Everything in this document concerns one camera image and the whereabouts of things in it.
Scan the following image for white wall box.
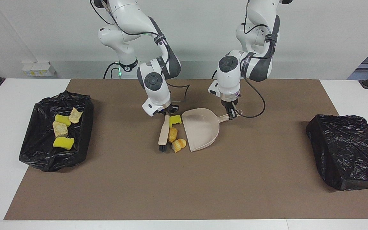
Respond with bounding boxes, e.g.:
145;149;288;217
22;61;57;77

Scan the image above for black base cable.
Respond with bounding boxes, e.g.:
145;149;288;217
103;62;120;79

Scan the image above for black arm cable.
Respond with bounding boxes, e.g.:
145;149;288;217
90;0;191;103
235;10;279;119

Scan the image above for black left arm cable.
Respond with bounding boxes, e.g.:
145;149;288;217
235;10;279;119

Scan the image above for orange striped bread roll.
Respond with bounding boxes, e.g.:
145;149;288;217
171;138;187;153
68;107;83;124

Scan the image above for brown paper table mat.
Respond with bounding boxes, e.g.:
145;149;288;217
4;79;368;221

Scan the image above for black bag lined bin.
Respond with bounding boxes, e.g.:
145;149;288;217
19;90;94;173
306;114;368;191

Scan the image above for pale striped bread roll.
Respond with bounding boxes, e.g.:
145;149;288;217
52;121;69;138

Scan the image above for beige hand brush black bristles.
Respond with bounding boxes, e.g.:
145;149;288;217
158;114;171;153

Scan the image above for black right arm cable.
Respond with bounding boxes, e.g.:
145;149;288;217
90;0;191;103

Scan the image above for beige plastic dustpan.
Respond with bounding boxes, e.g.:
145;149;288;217
181;108;230;152

